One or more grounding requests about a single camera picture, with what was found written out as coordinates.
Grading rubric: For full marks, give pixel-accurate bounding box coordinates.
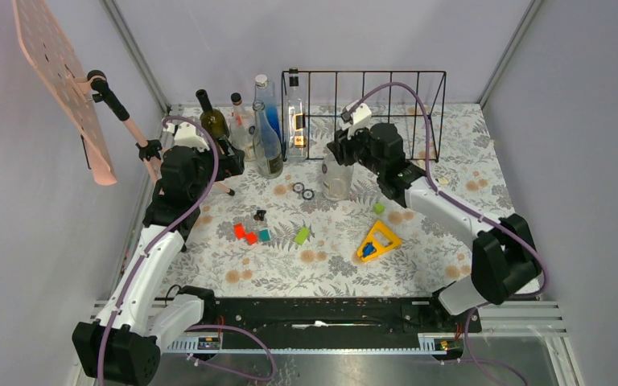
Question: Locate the clear bottle black label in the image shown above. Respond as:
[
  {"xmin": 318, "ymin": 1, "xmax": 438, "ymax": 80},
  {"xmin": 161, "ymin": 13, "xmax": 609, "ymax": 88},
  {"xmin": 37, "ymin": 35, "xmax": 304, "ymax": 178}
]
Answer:
[{"xmin": 253, "ymin": 100, "xmax": 283, "ymax": 179}]

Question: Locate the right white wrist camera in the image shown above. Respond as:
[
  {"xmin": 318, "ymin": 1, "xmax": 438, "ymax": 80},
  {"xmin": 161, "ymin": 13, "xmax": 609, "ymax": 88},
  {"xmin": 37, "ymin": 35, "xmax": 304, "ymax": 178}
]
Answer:
[{"xmin": 338, "ymin": 101, "xmax": 372, "ymax": 139}]

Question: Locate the long green block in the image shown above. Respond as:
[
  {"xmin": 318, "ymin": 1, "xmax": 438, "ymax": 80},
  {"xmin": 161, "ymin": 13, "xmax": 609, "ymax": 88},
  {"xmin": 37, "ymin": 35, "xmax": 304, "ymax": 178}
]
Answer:
[{"xmin": 294, "ymin": 227, "xmax": 312, "ymax": 245}]

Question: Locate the poker chip fifty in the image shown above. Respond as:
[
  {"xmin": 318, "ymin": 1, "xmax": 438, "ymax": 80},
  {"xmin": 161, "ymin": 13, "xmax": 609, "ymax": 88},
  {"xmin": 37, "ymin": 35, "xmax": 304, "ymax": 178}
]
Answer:
[{"xmin": 301, "ymin": 189, "xmax": 315, "ymax": 201}]

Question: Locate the small black knob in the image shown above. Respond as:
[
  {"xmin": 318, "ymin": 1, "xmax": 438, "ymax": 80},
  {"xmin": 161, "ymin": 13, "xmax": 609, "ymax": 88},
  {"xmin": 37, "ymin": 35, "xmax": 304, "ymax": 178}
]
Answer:
[{"xmin": 253, "ymin": 209, "xmax": 266, "ymax": 221}]

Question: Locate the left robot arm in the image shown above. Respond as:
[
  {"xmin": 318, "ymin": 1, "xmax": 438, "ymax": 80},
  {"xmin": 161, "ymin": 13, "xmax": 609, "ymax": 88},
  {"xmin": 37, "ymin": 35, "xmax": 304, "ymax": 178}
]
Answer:
[{"xmin": 72, "ymin": 138, "xmax": 245, "ymax": 385}]

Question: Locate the clear bottle gold band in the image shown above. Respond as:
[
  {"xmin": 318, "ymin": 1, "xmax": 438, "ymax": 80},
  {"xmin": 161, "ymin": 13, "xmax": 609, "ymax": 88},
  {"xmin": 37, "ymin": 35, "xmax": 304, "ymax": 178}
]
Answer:
[{"xmin": 230, "ymin": 92, "xmax": 256, "ymax": 162}]

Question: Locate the clear bottle cork stopper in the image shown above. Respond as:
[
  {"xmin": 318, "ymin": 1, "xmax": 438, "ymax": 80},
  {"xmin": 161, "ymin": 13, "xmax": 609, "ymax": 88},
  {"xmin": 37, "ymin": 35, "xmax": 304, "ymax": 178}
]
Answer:
[{"xmin": 321, "ymin": 154, "xmax": 354, "ymax": 201}]

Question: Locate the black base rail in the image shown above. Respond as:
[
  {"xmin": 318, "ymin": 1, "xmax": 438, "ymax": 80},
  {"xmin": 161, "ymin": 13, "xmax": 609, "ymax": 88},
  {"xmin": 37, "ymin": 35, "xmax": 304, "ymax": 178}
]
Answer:
[{"xmin": 167, "ymin": 295, "xmax": 484, "ymax": 353}]

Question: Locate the black wire wine rack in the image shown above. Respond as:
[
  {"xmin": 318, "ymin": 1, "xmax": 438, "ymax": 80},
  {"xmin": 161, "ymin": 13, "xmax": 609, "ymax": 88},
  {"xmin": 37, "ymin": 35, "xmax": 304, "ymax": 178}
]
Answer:
[{"xmin": 278, "ymin": 68, "xmax": 448, "ymax": 162}]

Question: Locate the yellow triangle frame toy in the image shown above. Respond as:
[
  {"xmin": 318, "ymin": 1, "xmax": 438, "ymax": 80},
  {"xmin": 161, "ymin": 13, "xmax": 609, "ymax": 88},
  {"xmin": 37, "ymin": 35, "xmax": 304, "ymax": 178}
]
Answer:
[{"xmin": 356, "ymin": 220, "xmax": 402, "ymax": 262}]

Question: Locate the poker chip ten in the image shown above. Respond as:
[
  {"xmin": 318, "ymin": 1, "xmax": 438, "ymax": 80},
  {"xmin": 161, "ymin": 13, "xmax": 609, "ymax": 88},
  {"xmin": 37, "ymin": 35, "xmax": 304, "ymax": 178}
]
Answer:
[{"xmin": 293, "ymin": 183, "xmax": 305, "ymax": 194}]

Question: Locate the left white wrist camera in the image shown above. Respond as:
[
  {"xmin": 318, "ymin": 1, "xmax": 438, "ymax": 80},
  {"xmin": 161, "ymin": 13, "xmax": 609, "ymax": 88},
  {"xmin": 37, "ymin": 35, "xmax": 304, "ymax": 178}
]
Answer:
[{"xmin": 163, "ymin": 122, "xmax": 211, "ymax": 152}]

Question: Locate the red block pair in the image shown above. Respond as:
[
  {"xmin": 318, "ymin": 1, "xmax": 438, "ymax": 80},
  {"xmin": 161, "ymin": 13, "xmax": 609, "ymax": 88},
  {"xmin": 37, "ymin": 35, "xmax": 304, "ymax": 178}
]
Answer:
[{"xmin": 233, "ymin": 224, "xmax": 258, "ymax": 245}]

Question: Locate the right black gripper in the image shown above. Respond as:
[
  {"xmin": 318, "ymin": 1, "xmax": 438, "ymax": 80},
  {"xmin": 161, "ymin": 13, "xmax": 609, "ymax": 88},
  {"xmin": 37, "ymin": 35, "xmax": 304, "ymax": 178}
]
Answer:
[{"xmin": 327, "ymin": 120, "xmax": 385, "ymax": 176}]

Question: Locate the teal block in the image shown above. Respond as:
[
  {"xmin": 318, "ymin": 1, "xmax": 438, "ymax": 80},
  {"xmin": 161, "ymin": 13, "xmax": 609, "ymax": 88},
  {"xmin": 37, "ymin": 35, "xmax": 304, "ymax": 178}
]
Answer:
[{"xmin": 257, "ymin": 229, "xmax": 271, "ymax": 242}]

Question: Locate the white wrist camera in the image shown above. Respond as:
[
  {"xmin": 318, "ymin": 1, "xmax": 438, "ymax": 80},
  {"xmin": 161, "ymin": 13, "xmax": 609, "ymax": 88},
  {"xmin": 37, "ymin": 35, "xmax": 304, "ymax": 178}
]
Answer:
[
  {"xmin": 163, "ymin": 122, "xmax": 211, "ymax": 152},
  {"xmin": 338, "ymin": 101, "xmax": 372, "ymax": 139}
]

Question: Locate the dark green wine bottle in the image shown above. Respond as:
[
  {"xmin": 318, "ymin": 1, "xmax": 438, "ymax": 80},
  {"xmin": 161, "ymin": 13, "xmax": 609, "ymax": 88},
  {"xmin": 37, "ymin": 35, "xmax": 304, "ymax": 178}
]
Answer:
[{"xmin": 196, "ymin": 88, "xmax": 230, "ymax": 139}]

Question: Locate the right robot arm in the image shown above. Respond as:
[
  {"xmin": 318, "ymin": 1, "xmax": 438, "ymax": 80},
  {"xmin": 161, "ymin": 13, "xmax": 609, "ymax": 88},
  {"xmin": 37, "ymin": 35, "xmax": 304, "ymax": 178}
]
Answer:
[{"xmin": 327, "ymin": 123, "xmax": 545, "ymax": 331}]

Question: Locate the clear bottle black cap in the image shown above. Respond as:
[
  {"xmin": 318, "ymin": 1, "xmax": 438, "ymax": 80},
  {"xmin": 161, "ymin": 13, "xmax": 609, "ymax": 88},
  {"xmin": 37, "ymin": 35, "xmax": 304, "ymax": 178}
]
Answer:
[{"xmin": 285, "ymin": 68, "xmax": 308, "ymax": 162}]

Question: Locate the blue glass bottle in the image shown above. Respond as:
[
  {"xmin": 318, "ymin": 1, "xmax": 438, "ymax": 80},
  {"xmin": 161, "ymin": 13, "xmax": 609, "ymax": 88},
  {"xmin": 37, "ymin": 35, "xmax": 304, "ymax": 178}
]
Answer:
[{"xmin": 254, "ymin": 74, "xmax": 282, "ymax": 138}]

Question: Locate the floral table mat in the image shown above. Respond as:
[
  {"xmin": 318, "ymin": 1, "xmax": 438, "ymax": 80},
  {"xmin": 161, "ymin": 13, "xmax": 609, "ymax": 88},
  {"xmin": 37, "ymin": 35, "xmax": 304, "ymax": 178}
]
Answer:
[{"xmin": 137, "ymin": 103, "xmax": 542, "ymax": 299}]

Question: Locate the pink pegboard panel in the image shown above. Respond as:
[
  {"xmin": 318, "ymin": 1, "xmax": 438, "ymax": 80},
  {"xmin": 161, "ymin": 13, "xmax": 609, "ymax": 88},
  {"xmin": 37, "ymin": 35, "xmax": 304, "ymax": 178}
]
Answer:
[{"xmin": 12, "ymin": 0, "xmax": 117, "ymax": 186}]

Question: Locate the pink tripod stand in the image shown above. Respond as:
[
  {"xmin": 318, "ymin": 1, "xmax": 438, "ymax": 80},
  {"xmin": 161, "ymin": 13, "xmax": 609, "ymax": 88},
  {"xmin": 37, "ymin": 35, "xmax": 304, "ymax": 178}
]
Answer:
[{"xmin": 85, "ymin": 69, "xmax": 236, "ymax": 198}]

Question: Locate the green cube centre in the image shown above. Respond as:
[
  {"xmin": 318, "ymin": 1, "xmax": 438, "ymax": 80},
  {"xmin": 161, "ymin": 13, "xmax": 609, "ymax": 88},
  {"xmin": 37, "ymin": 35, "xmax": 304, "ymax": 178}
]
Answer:
[{"xmin": 373, "ymin": 203, "xmax": 385, "ymax": 215}]

